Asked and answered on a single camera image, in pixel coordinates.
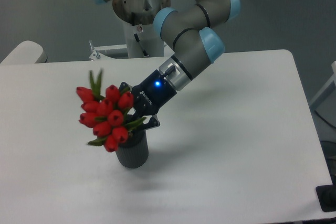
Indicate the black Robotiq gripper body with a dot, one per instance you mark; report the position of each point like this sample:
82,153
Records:
151,94

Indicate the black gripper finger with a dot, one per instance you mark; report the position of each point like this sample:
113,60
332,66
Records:
152,123
123,88

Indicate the red tulip bouquet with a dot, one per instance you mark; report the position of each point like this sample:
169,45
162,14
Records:
107,115

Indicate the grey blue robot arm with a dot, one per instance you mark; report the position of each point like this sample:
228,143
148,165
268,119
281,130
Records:
191,37

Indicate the dark grey ribbed vase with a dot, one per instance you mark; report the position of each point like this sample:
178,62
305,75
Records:
134,153

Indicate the white chair armrest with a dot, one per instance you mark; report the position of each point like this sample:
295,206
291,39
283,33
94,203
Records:
27,52

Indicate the black box at table edge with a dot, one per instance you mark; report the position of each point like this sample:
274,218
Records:
326,197

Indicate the white metal base frame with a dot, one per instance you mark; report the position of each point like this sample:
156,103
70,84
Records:
126,49

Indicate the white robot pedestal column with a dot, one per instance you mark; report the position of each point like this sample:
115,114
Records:
137,17

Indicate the white furniture frame right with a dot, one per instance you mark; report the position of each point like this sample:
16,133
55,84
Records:
324,91

